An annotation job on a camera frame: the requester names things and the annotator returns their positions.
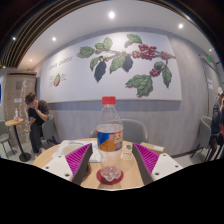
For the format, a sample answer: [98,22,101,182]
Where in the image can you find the grey upholstered chair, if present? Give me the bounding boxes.
[121,118,149,144]
[0,119,14,158]
[41,114,62,149]
[190,115,213,161]

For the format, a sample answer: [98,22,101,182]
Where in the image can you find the person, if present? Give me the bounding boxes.
[24,92,50,154]
[208,86,224,161]

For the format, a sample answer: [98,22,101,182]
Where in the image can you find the flat round red coaster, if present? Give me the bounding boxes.
[96,168,125,186]

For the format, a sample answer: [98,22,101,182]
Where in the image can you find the clear red-capped drink bottle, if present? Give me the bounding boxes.
[95,96,125,183]

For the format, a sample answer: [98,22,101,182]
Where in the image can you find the white paper sheet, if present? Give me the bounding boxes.
[51,139,103,164]

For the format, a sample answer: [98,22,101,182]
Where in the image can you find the small clear card stand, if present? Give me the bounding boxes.
[120,143,134,162]

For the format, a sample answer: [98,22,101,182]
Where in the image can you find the coffee plant wall picture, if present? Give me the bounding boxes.
[39,31,183,104]

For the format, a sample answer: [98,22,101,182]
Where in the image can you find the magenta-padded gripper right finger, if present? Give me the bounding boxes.
[131,143,184,186]

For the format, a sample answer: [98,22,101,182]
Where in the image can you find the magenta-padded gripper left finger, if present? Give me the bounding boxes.
[41,143,94,186]

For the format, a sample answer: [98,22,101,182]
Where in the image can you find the small round wooden side table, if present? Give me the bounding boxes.
[4,118,32,163]

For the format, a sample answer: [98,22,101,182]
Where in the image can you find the round ceiling lights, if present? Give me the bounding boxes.
[12,10,213,53]

